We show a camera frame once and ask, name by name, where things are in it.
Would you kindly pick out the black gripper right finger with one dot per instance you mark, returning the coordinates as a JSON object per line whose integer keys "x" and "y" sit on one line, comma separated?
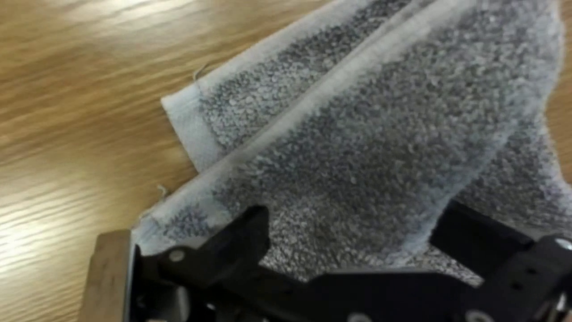
{"x": 506, "y": 261}

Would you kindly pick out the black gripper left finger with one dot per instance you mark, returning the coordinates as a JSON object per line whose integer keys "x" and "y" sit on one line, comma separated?
{"x": 220, "y": 261}

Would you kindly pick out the grey towel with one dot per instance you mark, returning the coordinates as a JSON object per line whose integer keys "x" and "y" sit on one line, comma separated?
{"x": 380, "y": 136}

